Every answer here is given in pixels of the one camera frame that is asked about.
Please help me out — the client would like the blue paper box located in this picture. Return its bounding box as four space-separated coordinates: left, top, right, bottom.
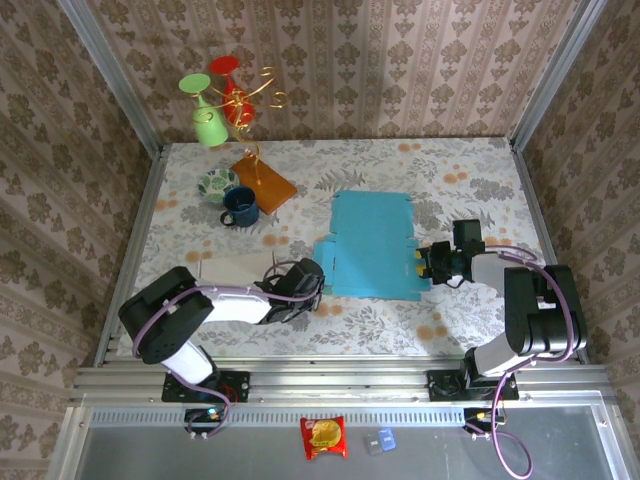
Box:
313 189 432 301

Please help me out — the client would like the white paper box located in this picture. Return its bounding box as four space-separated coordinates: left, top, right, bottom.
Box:
195 249 281 292

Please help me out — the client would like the dark blue mug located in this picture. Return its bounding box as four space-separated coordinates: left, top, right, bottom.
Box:
219 185 260 229

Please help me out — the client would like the brown wooden board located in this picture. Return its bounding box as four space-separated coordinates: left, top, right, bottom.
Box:
229 155 298 216

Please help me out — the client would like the leaf pattern bowl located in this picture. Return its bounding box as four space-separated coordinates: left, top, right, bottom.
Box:
197 168 240 205

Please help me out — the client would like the red snack packet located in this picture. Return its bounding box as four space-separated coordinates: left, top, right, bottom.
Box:
299 415 348 462

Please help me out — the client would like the small black controller board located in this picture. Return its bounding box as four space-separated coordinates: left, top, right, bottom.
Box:
462 407 507 442
183 407 227 442

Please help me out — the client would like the grey metal sheet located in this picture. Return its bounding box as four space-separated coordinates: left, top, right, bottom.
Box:
47 405 640 480

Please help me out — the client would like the green wine glass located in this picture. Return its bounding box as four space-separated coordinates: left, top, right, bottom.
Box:
178 73 230 148

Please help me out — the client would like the red wine glass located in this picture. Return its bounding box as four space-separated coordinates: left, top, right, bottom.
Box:
208 55 257 124

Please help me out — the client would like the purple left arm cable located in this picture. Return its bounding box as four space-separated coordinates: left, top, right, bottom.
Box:
132 258 326 441

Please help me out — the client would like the aluminium mounting rail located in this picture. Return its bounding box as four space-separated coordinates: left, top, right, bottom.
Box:
69 357 614 407

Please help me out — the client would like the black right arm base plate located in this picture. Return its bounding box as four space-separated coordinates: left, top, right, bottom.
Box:
427 367 521 402

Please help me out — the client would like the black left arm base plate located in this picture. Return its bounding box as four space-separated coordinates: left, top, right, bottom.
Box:
160 369 251 404

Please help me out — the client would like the aluminium table side rail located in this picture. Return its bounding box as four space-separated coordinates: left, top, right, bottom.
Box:
94 144 169 369
508 139 591 366

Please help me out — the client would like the slotted grey cable duct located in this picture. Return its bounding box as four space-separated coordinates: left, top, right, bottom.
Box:
89 405 469 426

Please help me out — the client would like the gold wire glass rack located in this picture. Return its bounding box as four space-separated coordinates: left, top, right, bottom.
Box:
193 66 290 187

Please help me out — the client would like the aluminium frame post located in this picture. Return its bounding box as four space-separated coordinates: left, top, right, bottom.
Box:
509 0 609 151
54 0 164 156

